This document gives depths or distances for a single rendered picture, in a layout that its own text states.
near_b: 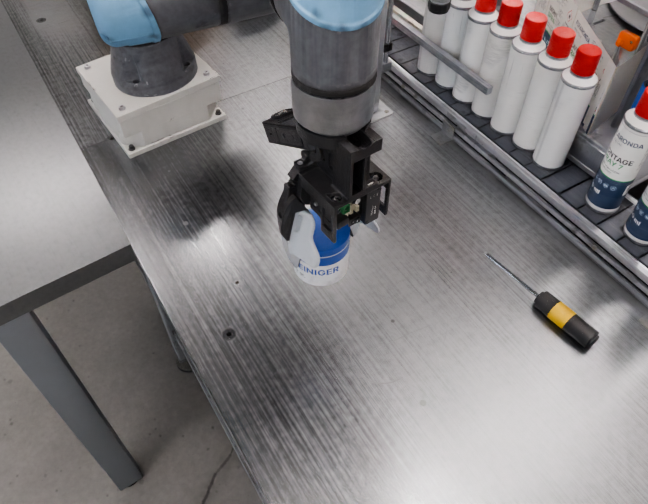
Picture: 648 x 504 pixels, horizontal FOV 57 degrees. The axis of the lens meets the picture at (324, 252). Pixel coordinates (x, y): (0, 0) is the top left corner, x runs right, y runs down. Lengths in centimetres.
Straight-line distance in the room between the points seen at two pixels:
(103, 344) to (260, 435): 119
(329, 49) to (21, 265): 67
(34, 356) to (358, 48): 81
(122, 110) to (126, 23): 55
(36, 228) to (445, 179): 68
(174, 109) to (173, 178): 13
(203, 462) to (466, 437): 100
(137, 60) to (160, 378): 100
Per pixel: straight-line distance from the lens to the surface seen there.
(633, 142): 92
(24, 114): 131
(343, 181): 56
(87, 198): 108
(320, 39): 48
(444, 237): 96
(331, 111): 52
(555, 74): 98
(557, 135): 100
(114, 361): 187
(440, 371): 82
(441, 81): 117
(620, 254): 96
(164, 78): 109
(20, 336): 107
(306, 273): 72
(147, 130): 111
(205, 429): 170
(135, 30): 55
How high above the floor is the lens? 154
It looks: 50 degrees down
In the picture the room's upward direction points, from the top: straight up
